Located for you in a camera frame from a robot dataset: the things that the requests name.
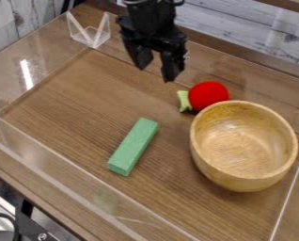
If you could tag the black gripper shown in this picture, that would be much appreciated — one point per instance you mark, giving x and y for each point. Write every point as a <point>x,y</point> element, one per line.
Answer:
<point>148,30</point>

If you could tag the green rectangular block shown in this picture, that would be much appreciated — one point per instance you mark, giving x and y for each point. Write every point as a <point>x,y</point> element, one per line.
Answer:
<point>132,146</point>

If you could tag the brown wooden bowl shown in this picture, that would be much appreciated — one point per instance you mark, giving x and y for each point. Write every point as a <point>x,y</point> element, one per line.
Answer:
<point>243,145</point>

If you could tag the red plush tomato toy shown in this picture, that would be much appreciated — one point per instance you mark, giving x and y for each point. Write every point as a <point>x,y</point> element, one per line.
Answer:
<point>201,95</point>

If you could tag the black table leg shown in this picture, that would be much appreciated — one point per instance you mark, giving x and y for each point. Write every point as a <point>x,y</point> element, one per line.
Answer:
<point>25,208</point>

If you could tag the black device under table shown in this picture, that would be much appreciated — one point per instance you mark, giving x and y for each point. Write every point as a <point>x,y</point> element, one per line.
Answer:
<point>24,230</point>

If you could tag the clear acrylic corner bracket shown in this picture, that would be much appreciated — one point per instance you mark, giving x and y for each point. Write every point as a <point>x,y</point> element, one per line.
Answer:
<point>90,36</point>

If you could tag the clear acrylic tray wall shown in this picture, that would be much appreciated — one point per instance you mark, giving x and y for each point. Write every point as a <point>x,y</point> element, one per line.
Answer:
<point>92,208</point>

